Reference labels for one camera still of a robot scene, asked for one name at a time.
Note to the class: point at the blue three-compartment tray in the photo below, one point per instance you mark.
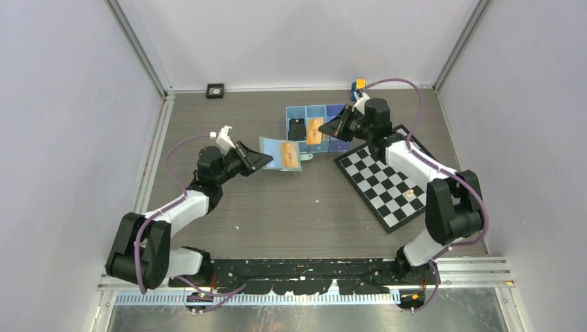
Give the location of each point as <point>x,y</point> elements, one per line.
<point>325,111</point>

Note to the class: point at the black white checkerboard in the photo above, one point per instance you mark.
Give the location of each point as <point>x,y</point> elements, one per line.
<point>382,188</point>

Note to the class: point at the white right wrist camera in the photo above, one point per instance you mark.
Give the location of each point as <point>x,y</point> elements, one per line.
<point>361,100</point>

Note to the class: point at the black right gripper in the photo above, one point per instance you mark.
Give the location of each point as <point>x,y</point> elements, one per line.
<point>338,126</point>

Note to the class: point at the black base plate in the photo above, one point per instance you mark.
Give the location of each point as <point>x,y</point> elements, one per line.
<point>347,276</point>

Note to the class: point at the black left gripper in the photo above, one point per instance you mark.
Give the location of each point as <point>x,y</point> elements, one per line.
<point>250,160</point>

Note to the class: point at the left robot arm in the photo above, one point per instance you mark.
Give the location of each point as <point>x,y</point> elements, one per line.
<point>141,253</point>

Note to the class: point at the aluminium frame rail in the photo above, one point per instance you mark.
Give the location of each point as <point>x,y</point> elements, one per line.
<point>469,272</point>

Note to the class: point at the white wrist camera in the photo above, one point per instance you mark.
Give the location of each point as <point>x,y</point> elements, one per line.
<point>222,138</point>
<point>361,100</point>

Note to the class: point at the orange card with stripe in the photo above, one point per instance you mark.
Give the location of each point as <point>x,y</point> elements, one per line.
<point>314,136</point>

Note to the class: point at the blue yellow toy block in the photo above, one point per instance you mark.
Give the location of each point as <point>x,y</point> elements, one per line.
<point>357,89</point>

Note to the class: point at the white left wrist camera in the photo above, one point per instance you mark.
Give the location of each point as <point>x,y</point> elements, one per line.
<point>222,138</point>

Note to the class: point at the mint green card holder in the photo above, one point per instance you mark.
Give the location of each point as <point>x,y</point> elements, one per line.
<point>272,147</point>

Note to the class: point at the black card in tray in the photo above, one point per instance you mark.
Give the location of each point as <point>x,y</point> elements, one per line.
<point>297,130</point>

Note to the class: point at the small black square box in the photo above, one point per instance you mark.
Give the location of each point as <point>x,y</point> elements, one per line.
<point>215,91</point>

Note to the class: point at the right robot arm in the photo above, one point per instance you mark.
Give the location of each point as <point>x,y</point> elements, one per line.
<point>454,207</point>

